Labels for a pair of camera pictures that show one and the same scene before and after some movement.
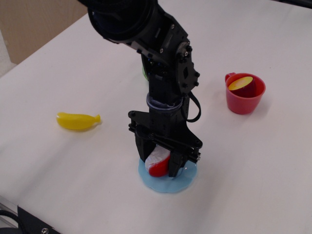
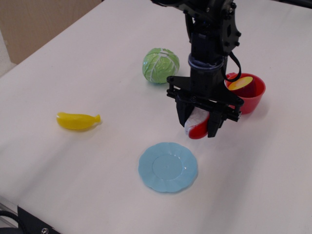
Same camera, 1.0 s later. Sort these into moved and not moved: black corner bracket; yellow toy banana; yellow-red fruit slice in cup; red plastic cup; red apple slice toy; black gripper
Moved: red apple slice toy; black gripper
Not moved: black corner bracket; red plastic cup; yellow-red fruit slice in cup; yellow toy banana
